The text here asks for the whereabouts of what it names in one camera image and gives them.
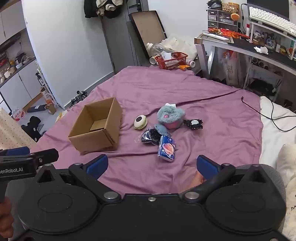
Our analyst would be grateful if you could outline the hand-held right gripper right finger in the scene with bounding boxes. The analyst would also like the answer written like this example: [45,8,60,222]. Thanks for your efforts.
[179,155,267,204]

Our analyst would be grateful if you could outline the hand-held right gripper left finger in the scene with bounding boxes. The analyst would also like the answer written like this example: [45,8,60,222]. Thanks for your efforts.
[35,155,122,204]

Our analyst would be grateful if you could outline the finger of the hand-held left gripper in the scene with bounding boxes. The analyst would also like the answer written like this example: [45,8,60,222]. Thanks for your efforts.
[29,148,59,166]
[0,146,31,157]

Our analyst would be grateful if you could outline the brown cardboard box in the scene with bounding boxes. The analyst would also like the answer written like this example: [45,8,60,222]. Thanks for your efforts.
[68,97,123,155]

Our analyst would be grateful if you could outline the blue product box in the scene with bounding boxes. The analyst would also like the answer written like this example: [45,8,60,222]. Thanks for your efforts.
[158,135,176,162]

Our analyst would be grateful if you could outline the blue knitted cloth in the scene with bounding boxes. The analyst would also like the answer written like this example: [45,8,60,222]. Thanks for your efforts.
[154,124,172,137]

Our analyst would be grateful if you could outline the black lace pouch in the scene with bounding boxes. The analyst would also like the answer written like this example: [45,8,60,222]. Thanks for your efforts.
[141,126,160,145]

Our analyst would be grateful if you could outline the grey fluffy plush toy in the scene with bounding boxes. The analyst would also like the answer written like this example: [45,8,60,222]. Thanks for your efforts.
[157,103,186,129]

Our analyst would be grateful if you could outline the person's left hand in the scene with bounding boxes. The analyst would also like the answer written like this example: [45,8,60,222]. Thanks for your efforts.
[0,197,14,239]

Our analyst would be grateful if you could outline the black clothes pile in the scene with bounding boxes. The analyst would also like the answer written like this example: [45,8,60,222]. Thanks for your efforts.
[21,116,43,142]

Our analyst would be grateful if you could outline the pink white packet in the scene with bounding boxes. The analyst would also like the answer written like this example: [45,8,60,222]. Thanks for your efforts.
[11,108,26,121]

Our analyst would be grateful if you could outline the yellow white cloth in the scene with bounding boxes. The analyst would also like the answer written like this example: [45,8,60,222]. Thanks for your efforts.
[55,110,68,122]

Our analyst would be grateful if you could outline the small open cardboard carton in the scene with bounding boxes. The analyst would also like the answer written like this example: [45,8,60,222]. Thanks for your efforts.
[40,87,57,115]

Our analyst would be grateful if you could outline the white kitchen cabinet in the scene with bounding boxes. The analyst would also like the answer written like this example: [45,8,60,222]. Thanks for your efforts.
[0,9,57,114]

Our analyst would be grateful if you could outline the white duvet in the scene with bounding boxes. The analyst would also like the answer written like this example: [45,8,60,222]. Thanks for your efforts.
[259,96,296,167]

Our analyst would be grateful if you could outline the cream fleece blanket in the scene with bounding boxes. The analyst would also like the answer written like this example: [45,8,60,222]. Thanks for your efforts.
[276,144,296,238]

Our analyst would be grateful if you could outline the pink bedsheet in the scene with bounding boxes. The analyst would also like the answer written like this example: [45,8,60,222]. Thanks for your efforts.
[30,65,264,195]

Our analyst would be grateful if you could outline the white printed bag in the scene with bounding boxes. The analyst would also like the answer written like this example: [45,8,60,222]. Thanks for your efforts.
[223,50,245,87]

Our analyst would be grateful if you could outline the red plastic basket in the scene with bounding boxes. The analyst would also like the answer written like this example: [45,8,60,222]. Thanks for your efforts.
[154,52,189,70]

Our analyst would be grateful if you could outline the white plastic bag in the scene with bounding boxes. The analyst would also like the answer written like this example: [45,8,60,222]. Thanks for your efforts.
[162,36,197,59]

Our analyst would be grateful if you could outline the white shelf unit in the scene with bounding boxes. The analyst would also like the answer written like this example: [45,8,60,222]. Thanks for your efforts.
[194,35,296,80]

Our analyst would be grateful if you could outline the grey door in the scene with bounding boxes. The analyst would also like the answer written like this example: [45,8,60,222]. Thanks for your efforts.
[100,0,149,68]

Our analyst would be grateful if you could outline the clear water bottle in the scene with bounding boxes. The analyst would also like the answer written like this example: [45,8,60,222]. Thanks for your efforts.
[146,42,173,56]

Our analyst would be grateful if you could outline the red gold paper packet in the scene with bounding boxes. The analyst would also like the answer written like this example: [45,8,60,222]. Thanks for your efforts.
[208,27,250,39]

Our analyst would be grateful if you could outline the flat cardboard tray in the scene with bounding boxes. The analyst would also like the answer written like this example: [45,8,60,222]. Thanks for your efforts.
[128,10,167,59]

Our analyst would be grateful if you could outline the grey drawer organizer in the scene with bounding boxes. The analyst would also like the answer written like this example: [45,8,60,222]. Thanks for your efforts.
[207,9,238,32]

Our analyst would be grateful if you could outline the white monitor riser shelf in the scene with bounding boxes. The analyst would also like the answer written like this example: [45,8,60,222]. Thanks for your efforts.
[246,20,296,54]

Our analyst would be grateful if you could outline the hanging black garment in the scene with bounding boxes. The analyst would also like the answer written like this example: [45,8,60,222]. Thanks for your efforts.
[84,0,102,18]

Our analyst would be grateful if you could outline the hanging cream garment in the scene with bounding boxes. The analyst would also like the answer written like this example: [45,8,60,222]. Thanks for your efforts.
[96,0,125,16]

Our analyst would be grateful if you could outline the wicker basket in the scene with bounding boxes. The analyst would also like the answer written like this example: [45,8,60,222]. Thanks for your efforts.
[222,2,240,13]

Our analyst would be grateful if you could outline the white keyboard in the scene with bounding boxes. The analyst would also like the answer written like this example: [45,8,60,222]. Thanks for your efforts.
[248,6,296,36]

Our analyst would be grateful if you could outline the dark monitor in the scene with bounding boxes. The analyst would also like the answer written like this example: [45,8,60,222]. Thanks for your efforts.
[247,0,290,19]

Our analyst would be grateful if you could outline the black cable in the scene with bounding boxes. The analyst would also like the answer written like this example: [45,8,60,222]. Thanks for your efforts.
[241,96,296,132]

